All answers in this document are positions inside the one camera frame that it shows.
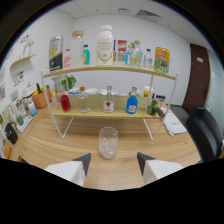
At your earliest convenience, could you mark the tall white milk bottle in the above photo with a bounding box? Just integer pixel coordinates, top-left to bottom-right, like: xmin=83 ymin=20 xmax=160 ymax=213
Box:
xmin=96 ymin=24 xmax=115 ymax=66

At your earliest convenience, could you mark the glass jar cork lid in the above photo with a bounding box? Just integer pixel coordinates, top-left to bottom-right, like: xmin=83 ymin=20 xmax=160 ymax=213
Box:
xmin=70 ymin=29 xmax=85 ymax=68

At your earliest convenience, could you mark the small teal bottle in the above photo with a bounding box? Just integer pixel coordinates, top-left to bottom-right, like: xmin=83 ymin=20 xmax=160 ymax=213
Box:
xmin=82 ymin=44 xmax=91 ymax=66

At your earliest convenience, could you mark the white frame wooden shelf rack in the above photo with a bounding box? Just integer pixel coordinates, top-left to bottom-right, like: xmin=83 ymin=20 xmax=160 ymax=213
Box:
xmin=39 ymin=64 xmax=179 ymax=142

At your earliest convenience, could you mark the orange storage basket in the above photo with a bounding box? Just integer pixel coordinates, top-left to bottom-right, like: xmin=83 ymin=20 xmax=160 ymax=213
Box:
xmin=31 ymin=88 xmax=53 ymax=110

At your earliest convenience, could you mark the brown door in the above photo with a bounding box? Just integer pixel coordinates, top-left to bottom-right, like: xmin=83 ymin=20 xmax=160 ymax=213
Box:
xmin=182 ymin=43 xmax=211 ymax=116

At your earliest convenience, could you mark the black yellow tall can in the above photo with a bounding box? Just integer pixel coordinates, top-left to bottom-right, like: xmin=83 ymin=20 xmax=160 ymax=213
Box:
xmin=48 ymin=35 xmax=64 ymax=73

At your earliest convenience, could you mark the clear bottle red label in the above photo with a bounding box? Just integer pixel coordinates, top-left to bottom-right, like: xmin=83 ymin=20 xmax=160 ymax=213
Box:
xmin=102 ymin=85 xmax=115 ymax=114

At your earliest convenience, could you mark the black office chair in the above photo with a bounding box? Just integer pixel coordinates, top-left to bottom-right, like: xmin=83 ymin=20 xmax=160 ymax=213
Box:
xmin=185 ymin=106 xmax=224 ymax=163

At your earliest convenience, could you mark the white tray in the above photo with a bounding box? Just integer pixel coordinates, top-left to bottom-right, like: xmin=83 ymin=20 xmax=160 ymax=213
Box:
xmin=15 ymin=114 xmax=34 ymax=134

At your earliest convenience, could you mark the small red liquid bottle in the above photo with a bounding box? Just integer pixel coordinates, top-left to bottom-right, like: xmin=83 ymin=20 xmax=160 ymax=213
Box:
xmin=59 ymin=91 xmax=72 ymax=113

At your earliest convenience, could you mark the white paper notebook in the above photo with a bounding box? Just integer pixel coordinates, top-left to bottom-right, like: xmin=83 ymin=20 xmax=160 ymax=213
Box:
xmin=162 ymin=113 xmax=188 ymax=138

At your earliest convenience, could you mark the wooden wall shelf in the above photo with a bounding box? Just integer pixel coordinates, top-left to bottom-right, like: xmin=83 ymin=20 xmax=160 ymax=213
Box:
xmin=9 ymin=53 xmax=36 ymax=69

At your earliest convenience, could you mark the blue liquid bottle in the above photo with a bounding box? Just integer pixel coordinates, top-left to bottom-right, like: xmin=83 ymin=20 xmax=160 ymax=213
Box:
xmin=125 ymin=86 xmax=139 ymax=115

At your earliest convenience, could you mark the blue white cup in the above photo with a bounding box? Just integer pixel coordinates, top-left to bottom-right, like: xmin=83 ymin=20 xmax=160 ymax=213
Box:
xmin=27 ymin=101 xmax=38 ymax=117

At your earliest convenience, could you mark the small pink bottle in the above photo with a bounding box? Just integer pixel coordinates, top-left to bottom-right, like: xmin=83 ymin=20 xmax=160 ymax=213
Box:
xmin=63 ymin=48 xmax=72 ymax=69

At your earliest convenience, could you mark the glass tumbler with ice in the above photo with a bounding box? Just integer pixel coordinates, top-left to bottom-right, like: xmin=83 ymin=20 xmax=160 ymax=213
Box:
xmin=98 ymin=126 xmax=119 ymax=160

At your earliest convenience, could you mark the dark green bottle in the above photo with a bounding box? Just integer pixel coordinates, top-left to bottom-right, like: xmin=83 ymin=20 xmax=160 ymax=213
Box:
xmin=146 ymin=99 xmax=160 ymax=117

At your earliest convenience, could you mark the small light blue bottle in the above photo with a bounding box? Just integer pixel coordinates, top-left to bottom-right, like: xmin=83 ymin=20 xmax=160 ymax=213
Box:
xmin=124 ymin=44 xmax=134 ymax=66

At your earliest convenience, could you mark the green potted plant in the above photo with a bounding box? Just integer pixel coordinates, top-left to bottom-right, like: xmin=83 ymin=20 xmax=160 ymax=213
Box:
xmin=61 ymin=74 xmax=77 ymax=91

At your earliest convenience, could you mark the clear bottle dark cap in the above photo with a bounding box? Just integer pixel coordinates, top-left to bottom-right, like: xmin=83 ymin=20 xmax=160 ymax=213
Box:
xmin=143 ymin=48 xmax=154 ymax=70

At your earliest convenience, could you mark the ceiling air vent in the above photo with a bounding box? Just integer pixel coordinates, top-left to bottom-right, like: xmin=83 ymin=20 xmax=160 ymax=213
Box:
xmin=135 ymin=9 xmax=162 ymax=18

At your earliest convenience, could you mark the black handbag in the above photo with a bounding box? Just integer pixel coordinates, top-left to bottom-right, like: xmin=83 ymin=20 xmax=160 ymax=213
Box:
xmin=4 ymin=121 xmax=19 ymax=145

